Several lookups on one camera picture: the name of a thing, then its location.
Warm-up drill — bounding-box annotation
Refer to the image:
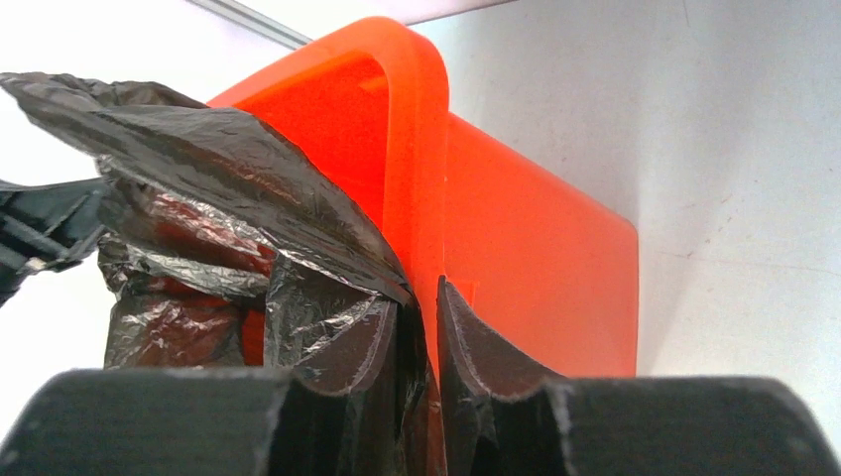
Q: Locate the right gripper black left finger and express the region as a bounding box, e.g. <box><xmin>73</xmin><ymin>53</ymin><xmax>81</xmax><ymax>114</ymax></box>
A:
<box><xmin>1</xmin><ymin>302</ymin><xmax>427</xmax><ymax>475</ymax></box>

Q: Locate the orange plastic trash bin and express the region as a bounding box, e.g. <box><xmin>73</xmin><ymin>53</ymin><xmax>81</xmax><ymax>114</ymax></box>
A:
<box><xmin>206</xmin><ymin>16</ymin><xmax>640</xmax><ymax>379</ymax></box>

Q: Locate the black plastic trash bag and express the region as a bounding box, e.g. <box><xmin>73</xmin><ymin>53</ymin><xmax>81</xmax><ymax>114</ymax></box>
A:
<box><xmin>1</xmin><ymin>72</ymin><xmax>420</xmax><ymax>371</ymax></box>

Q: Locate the grey wall corner strip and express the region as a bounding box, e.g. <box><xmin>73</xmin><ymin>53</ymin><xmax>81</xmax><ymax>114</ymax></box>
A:
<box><xmin>188</xmin><ymin>0</ymin><xmax>312</xmax><ymax>51</ymax></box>

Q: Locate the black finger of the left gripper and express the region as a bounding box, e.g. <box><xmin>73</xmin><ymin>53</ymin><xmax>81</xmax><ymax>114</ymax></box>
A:
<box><xmin>1</xmin><ymin>178</ymin><xmax>107</xmax><ymax>303</ymax></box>

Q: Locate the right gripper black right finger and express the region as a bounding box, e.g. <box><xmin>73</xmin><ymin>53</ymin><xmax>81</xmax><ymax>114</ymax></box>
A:
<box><xmin>437</xmin><ymin>278</ymin><xmax>840</xmax><ymax>475</ymax></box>

